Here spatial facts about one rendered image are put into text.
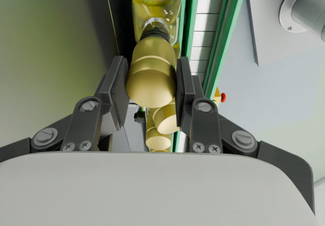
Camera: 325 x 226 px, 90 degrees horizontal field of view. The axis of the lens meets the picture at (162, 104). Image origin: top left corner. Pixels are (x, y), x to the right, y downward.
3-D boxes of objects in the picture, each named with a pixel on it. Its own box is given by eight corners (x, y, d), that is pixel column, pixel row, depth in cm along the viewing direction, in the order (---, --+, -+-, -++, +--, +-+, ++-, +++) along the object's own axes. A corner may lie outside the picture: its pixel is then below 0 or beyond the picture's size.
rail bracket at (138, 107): (125, 82, 50) (115, 114, 40) (147, 82, 50) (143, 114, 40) (127, 92, 52) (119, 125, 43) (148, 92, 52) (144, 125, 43)
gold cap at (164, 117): (143, 87, 17) (157, 119, 15) (174, 81, 18) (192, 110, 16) (144, 108, 20) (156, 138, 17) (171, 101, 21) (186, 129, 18)
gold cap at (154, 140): (146, 109, 23) (143, 135, 20) (171, 109, 23) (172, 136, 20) (148, 125, 25) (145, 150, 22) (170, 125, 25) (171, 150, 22)
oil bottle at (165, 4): (145, -27, 31) (126, 2, 16) (174, -27, 31) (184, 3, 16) (146, 7, 35) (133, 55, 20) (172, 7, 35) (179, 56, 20)
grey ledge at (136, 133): (119, 70, 58) (111, 91, 49) (144, 70, 58) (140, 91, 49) (142, 176, 124) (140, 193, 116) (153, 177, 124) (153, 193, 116)
